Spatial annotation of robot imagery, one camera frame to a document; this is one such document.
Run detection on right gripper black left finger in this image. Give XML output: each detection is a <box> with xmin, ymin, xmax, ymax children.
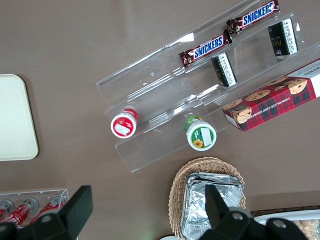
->
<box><xmin>17</xmin><ymin>185</ymin><xmax>94</xmax><ymax>240</ymax></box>

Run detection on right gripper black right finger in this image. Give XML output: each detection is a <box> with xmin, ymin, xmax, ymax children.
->
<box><xmin>198</xmin><ymin>185</ymin><xmax>267</xmax><ymax>240</ymax></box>

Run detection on light tan wicker basket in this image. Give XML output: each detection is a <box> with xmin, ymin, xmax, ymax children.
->
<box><xmin>168</xmin><ymin>156</ymin><xmax>247</xmax><ymax>240</ymax></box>

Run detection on white rectangular snack tray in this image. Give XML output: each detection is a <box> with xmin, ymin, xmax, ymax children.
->
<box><xmin>253</xmin><ymin>209</ymin><xmax>320</xmax><ymax>226</ymax></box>

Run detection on cream plastic tray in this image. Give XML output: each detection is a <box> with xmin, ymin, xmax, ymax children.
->
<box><xmin>0</xmin><ymin>73</ymin><xmax>40</xmax><ymax>162</ymax></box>

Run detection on aluminium foil container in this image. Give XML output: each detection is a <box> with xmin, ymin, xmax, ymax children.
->
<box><xmin>186</xmin><ymin>171</ymin><xmax>245</xmax><ymax>187</ymax></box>
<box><xmin>181</xmin><ymin>178</ymin><xmax>245</xmax><ymax>240</ymax></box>

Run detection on red Coca-Cola bottle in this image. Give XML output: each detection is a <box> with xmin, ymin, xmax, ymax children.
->
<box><xmin>29</xmin><ymin>194</ymin><xmax>69</xmax><ymax>225</ymax></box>
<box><xmin>0</xmin><ymin>199</ymin><xmax>15</xmax><ymax>218</ymax></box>
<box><xmin>0</xmin><ymin>197</ymin><xmax>40</xmax><ymax>230</ymax></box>

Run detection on clear acrylic bottle rack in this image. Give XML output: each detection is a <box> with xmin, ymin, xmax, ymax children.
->
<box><xmin>0</xmin><ymin>188</ymin><xmax>70</xmax><ymax>229</ymax></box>

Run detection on green lid jar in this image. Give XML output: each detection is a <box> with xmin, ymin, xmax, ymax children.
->
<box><xmin>184</xmin><ymin>114</ymin><xmax>218</xmax><ymax>151</ymax></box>

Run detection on clear rice cracker bag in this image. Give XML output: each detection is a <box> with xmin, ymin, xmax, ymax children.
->
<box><xmin>292</xmin><ymin>218</ymin><xmax>320</xmax><ymax>240</ymax></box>

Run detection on red lid jar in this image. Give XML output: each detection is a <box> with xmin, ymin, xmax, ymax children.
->
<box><xmin>110</xmin><ymin>107</ymin><xmax>140</xmax><ymax>139</ymax></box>

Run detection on red tartan cookie box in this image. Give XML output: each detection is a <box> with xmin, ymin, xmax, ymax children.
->
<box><xmin>221</xmin><ymin>57</ymin><xmax>320</xmax><ymax>133</ymax></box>

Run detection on small black carton box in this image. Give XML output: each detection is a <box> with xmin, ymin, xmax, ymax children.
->
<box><xmin>267</xmin><ymin>17</ymin><xmax>300</xmax><ymax>60</ymax></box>
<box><xmin>211</xmin><ymin>51</ymin><xmax>238</xmax><ymax>88</ymax></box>

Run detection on clear acrylic stepped stand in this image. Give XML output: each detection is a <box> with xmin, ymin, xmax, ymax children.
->
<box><xmin>169</xmin><ymin>0</ymin><xmax>320</xmax><ymax>133</ymax></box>
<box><xmin>95</xmin><ymin>43</ymin><xmax>219</xmax><ymax>174</ymax></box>

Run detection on Snickers chocolate bar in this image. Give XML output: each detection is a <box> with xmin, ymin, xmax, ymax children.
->
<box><xmin>178</xmin><ymin>29</ymin><xmax>233</xmax><ymax>69</ymax></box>
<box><xmin>226</xmin><ymin>0</ymin><xmax>281</xmax><ymax>35</ymax></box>

